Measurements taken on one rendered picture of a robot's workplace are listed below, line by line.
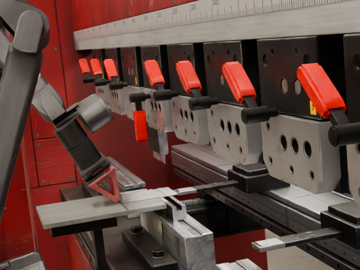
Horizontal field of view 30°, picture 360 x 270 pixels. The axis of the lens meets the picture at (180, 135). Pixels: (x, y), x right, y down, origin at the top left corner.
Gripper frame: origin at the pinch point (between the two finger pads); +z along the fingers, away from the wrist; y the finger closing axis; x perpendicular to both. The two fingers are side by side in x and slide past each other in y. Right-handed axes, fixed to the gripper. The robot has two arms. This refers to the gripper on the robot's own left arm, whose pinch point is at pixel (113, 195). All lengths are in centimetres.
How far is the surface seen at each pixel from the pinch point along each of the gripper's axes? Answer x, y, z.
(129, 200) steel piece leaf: -2.2, -2.1, 2.5
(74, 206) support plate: 8.6, 1.1, -3.0
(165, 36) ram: -22.4, -30.9, -26.7
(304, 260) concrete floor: -75, 197, 154
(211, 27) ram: -23, -55, -27
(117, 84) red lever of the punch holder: -15.0, 3.1, -19.8
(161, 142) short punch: -14.8, -6.2, -5.1
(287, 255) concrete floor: -72, 211, 152
